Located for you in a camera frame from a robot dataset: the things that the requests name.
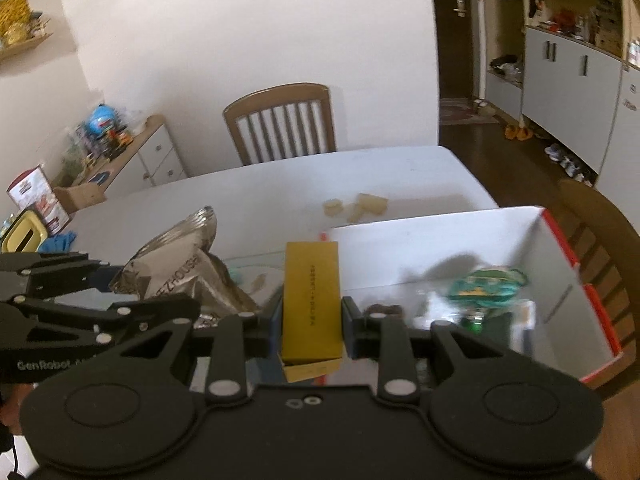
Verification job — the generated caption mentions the silver foil snack bag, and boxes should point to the silver foil snack bag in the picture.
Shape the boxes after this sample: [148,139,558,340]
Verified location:
[110,206,259,325]

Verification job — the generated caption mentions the green embroidered pouch with tassel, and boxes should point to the green embroidered pouch with tassel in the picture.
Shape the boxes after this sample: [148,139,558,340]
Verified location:
[446,266,529,333]

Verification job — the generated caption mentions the brown furry item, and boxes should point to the brown furry item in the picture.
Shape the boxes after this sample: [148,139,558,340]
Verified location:
[363,304,404,318]

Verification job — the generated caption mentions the yellow rectangular box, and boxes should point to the yellow rectangular box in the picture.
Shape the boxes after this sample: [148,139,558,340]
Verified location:
[280,242,344,384]

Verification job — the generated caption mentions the red white gift bag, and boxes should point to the red white gift bag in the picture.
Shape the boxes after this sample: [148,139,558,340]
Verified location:
[6,166,70,235]

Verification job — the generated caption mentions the yellow tissue box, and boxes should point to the yellow tissue box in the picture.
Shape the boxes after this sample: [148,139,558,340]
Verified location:
[1,209,49,254]

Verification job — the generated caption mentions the blue cloth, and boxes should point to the blue cloth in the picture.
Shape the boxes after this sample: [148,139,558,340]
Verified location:
[37,232,77,254]

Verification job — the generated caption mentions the low white drawer cabinet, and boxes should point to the low white drawer cabinet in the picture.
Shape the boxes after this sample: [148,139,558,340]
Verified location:
[54,114,188,214]

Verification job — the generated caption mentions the wooden slat-back chair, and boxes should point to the wooden slat-back chair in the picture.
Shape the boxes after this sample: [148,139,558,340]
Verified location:
[224,82,336,166]

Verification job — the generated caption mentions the white cabinet wall unit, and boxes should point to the white cabinet wall unit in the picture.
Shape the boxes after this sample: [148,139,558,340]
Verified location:
[482,0,640,201]

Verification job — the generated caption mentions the person's right hand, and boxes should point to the person's right hand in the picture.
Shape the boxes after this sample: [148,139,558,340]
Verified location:
[0,384,34,453]

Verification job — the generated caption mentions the small beige blocks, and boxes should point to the small beige blocks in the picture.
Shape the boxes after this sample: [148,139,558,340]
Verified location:
[322,193,388,223]

